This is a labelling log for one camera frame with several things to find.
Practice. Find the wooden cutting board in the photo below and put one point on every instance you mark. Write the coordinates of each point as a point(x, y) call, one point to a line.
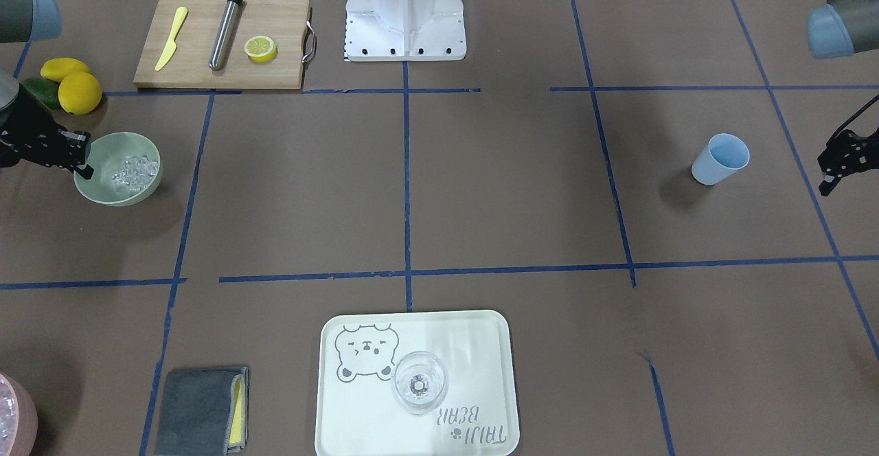
point(285, 21)

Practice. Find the pink bowl with ice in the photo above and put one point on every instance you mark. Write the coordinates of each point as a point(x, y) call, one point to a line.
point(19, 419)

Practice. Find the yellow plastic knife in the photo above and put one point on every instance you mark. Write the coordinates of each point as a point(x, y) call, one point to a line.
point(170, 45)

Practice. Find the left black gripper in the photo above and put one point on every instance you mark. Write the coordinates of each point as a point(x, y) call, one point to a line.
point(846, 156)

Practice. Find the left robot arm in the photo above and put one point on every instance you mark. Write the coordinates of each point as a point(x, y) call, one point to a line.
point(837, 29)

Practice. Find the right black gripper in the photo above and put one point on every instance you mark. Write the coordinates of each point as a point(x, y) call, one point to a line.
point(22, 128)

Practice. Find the light blue plastic cup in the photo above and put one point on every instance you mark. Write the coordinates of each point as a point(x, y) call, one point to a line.
point(722, 156)

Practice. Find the steel muddler black tip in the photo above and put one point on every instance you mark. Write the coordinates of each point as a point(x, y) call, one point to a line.
point(224, 37)

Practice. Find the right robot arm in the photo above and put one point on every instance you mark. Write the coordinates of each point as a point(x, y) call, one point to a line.
point(26, 21)

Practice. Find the grey folded cloth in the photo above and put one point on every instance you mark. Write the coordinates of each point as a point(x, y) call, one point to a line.
point(204, 411)

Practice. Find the cream bear tray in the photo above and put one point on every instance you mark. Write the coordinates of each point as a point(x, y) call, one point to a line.
point(358, 414)

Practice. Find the mint green bowl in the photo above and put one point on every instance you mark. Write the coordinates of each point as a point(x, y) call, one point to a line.
point(127, 169)

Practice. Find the clear wine glass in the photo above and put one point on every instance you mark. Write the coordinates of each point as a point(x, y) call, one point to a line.
point(420, 382)

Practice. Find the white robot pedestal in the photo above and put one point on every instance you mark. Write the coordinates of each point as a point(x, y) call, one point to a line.
point(404, 30)

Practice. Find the lemon half slice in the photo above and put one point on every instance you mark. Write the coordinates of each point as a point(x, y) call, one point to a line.
point(260, 49)

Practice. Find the yellow lemon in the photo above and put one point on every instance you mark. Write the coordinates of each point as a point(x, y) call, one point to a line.
point(57, 69)
point(79, 93)

